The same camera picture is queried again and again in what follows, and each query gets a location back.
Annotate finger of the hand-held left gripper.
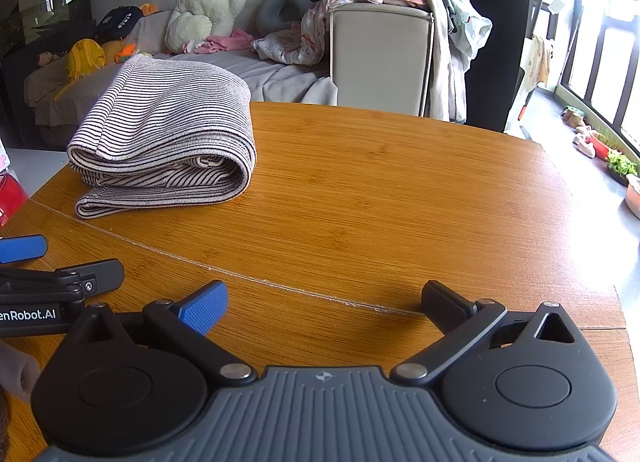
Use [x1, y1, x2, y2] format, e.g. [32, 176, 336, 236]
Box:
[0, 234, 48, 264]
[0, 258, 126, 338]

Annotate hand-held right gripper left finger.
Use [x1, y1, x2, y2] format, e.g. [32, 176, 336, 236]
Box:
[75, 280, 257, 387]

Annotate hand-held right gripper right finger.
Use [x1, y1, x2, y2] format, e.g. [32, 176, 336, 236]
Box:
[390, 280, 576, 387]

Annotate striped knit garment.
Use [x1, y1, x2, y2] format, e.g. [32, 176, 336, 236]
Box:
[66, 53, 257, 220]

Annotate pink clothes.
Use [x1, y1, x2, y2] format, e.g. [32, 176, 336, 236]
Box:
[182, 28, 256, 55]

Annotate pile of mixed clothes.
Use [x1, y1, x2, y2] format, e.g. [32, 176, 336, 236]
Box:
[301, 0, 493, 124]

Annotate red container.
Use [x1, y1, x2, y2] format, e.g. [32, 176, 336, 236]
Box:
[0, 172, 30, 228]

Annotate yellow backpack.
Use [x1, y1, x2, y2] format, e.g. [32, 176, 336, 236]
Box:
[54, 38, 107, 100]

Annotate pink slippers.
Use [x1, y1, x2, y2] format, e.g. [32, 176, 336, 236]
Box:
[572, 132, 596, 158]

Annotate pink basin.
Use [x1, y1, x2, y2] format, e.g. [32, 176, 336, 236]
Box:
[625, 174, 640, 220]

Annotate yellow orange duck plush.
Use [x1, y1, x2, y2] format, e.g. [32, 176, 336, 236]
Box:
[100, 37, 138, 65]

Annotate tray of green plants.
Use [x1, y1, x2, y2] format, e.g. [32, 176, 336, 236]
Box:
[606, 151, 638, 187]

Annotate sofa with grey cover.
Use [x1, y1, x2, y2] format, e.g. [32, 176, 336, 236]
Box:
[22, 7, 338, 148]

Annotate glass fish tank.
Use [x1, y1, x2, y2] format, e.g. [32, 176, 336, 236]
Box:
[0, 0, 96, 55]

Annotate black cap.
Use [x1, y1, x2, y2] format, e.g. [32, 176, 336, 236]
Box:
[94, 6, 143, 40]

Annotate beige upholstered chair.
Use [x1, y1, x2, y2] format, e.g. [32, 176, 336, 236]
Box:
[329, 2, 435, 118]

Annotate hanging beige cloth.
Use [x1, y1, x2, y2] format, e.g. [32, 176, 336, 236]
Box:
[530, 34, 555, 88]

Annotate floral patterned cloth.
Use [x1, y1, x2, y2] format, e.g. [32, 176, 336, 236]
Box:
[251, 4, 333, 67]

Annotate white plush duck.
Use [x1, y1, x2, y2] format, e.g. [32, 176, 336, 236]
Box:
[164, 0, 249, 54]

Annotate black framed window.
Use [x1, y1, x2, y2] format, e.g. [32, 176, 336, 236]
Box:
[557, 0, 640, 163]

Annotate white upright floor cleaner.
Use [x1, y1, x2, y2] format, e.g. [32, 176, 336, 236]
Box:
[505, 0, 571, 138]

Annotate grey neck pillow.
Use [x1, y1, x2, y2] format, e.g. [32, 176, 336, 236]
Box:
[257, 0, 313, 35]

